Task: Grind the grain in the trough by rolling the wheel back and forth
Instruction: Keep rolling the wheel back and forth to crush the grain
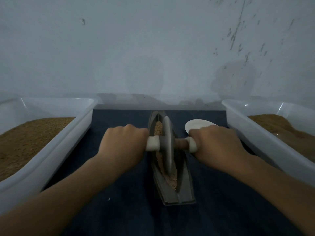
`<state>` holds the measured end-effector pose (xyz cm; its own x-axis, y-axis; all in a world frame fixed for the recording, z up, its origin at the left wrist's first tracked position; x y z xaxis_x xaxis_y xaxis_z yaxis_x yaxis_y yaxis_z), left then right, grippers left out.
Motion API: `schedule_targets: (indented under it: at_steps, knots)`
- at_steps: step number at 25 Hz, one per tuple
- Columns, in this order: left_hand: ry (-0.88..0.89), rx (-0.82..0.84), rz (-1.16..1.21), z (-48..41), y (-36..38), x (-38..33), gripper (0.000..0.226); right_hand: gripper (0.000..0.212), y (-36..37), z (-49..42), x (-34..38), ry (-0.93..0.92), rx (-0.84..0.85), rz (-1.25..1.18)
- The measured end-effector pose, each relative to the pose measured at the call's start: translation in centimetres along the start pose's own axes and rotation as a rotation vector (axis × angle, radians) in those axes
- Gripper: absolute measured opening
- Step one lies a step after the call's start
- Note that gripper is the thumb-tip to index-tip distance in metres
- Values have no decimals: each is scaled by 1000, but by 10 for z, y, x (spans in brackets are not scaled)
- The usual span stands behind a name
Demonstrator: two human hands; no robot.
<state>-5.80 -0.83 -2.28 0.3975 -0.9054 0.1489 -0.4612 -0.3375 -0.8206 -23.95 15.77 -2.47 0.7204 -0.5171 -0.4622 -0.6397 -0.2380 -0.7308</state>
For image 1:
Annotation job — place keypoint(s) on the person's left forearm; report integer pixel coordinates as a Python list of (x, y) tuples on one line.
[(49, 204)]

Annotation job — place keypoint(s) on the white plastic tray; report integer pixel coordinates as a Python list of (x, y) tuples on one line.
[(258, 142), (51, 147)]

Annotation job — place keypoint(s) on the small ground grain portion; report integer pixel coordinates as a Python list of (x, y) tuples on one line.
[(158, 129)]

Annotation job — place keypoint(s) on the boat-shaped metal grinding trough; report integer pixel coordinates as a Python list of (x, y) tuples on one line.
[(186, 191)]

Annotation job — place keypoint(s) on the person's right forearm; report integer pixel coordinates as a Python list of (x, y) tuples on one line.
[(280, 196)]

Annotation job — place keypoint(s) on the person's left hand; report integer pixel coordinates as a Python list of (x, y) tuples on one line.
[(122, 145)]

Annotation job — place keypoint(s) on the person's right hand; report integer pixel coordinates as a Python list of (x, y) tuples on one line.
[(219, 147)]

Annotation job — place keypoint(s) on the dark blue tablecloth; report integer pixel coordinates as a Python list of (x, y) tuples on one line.
[(128, 213)]

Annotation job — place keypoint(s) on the white round plate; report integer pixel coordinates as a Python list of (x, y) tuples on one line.
[(196, 125)]

